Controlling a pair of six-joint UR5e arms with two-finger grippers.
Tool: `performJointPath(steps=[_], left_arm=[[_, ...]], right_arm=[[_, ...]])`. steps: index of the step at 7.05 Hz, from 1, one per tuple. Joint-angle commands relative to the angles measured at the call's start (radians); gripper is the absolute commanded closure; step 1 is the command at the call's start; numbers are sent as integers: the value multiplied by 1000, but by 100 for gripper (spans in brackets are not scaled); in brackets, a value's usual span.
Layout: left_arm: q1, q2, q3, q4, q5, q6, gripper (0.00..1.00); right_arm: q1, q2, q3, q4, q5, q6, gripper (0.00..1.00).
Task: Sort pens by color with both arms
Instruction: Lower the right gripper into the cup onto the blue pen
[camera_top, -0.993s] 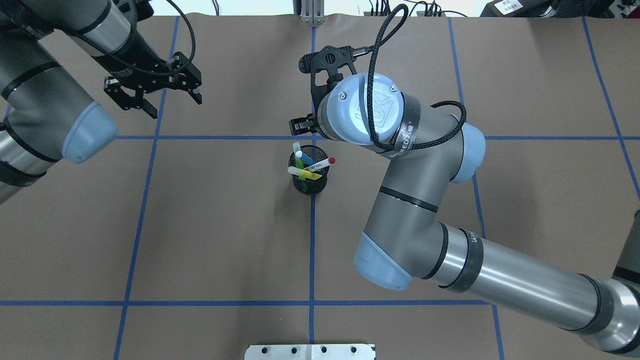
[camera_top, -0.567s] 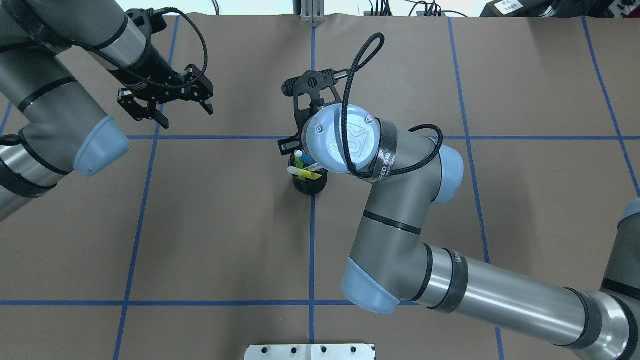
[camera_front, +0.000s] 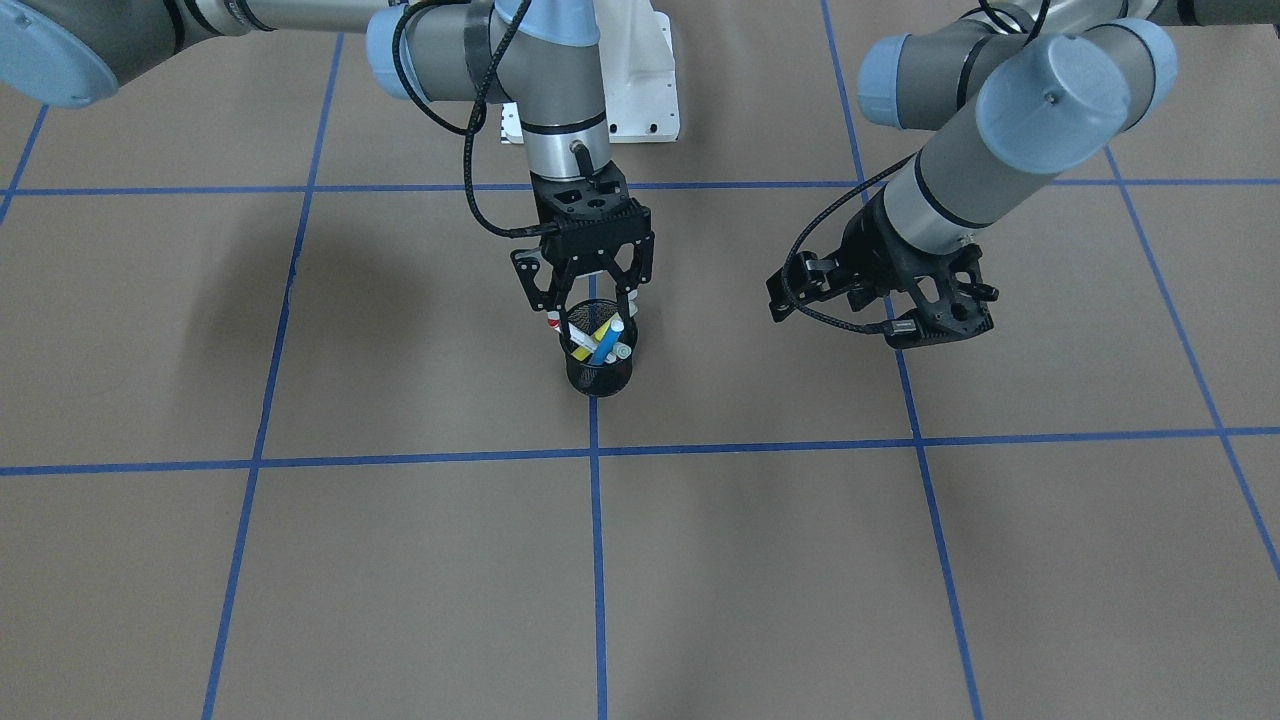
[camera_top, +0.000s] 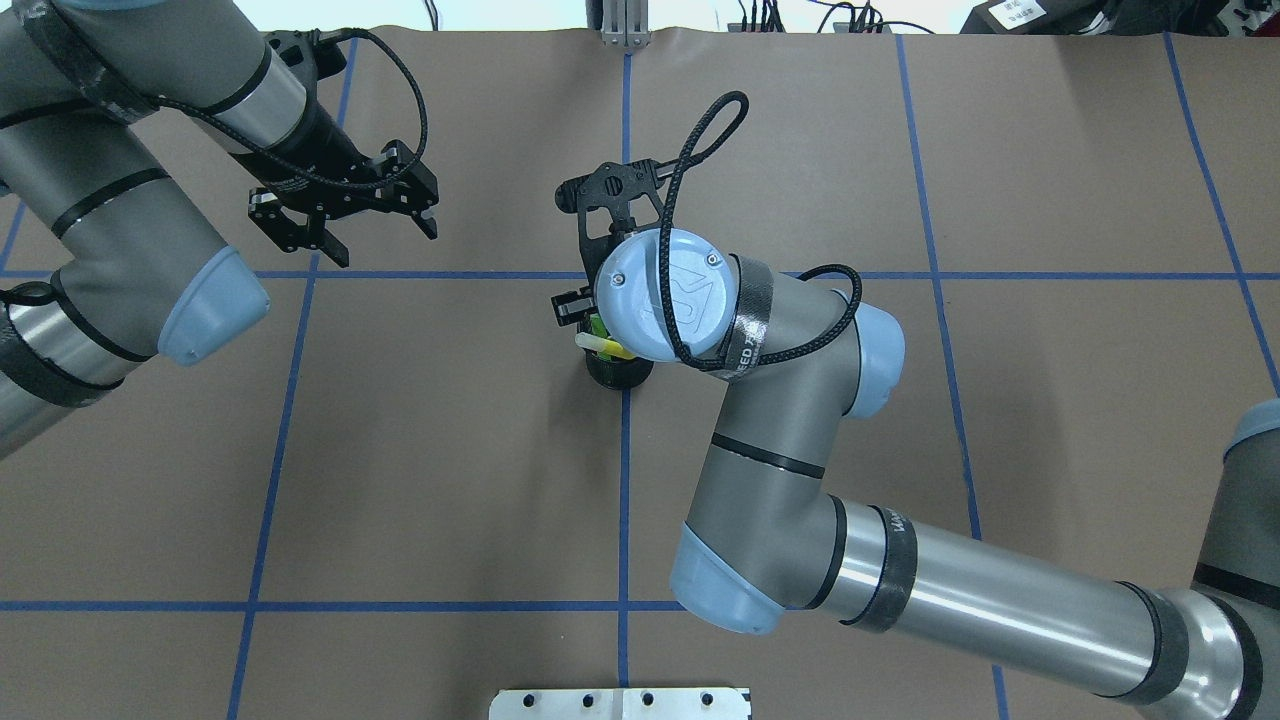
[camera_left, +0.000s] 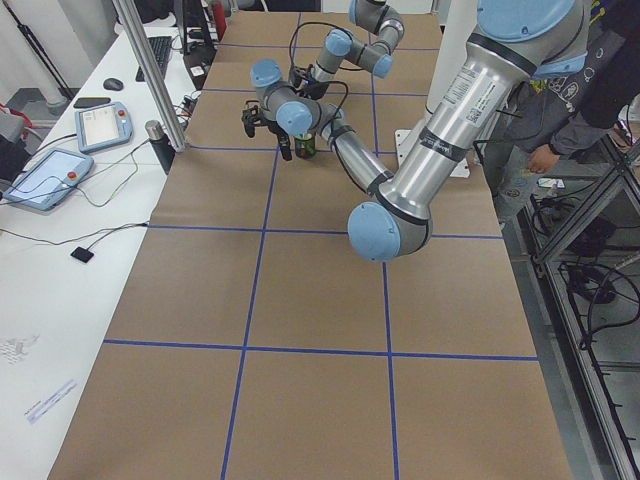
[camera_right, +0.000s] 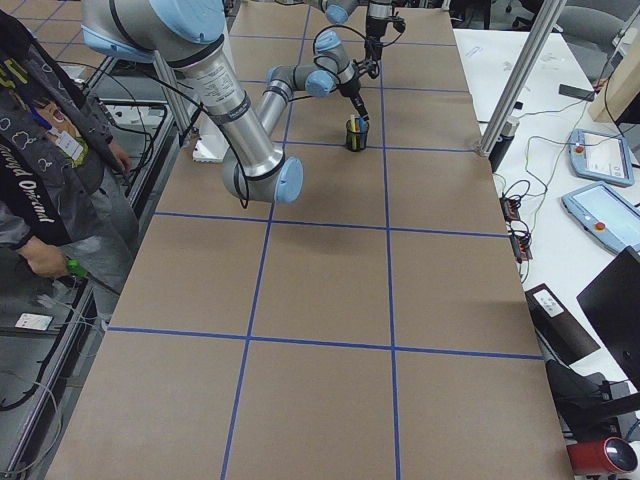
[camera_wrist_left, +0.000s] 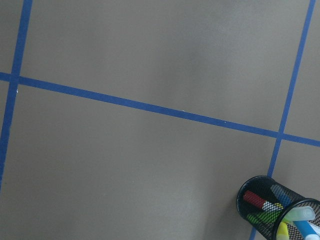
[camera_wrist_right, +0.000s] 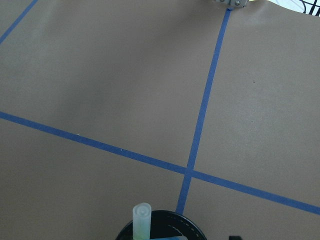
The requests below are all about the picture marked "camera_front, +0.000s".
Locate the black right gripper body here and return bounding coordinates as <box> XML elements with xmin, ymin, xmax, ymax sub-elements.
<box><xmin>511</xmin><ymin>165</ymin><xmax>655</xmax><ymax>311</ymax></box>

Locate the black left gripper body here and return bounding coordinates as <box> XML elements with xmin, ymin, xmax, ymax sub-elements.
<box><xmin>767</xmin><ymin>195</ymin><xmax>998</xmax><ymax>348</ymax></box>

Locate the yellow highlighter pen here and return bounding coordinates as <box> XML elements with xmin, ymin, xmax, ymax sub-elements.
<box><xmin>566</xmin><ymin>313</ymin><xmax>625</xmax><ymax>364</ymax></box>

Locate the blue highlighter pen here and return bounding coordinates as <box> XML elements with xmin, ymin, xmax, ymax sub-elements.
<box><xmin>589</xmin><ymin>316</ymin><xmax>625</xmax><ymax>366</ymax></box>

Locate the green highlighter pen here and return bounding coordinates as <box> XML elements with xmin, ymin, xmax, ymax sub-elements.
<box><xmin>605</xmin><ymin>342</ymin><xmax>632</xmax><ymax>364</ymax></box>

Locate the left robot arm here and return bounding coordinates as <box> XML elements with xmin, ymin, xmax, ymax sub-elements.
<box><xmin>767</xmin><ymin>1</ymin><xmax>1279</xmax><ymax>348</ymax></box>

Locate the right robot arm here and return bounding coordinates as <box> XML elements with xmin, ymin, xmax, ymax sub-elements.
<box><xmin>1</xmin><ymin>1</ymin><xmax>654</xmax><ymax>331</ymax></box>

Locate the black mesh pen holder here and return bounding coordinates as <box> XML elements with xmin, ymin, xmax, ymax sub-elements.
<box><xmin>549</xmin><ymin>299</ymin><xmax>637</xmax><ymax>398</ymax></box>

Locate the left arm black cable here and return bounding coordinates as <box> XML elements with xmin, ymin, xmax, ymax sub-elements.
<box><xmin>783</xmin><ymin>150</ymin><xmax>916</xmax><ymax>337</ymax></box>

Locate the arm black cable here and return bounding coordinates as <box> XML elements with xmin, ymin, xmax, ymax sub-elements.
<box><xmin>390</xmin><ymin>0</ymin><xmax>561</xmax><ymax>240</ymax></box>
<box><xmin>783</xmin><ymin>150</ymin><xmax>916</xmax><ymax>337</ymax></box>

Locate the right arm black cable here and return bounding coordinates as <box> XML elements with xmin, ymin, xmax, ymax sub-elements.
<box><xmin>390</xmin><ymin>0</ymin><xmax>561</xmax><ymax>240</ymax></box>

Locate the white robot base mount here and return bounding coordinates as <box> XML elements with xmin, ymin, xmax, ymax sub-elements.
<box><xmin>497</xmin><ymin>0</ymin><xmax>681</xmax><ymax>143</ymax></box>

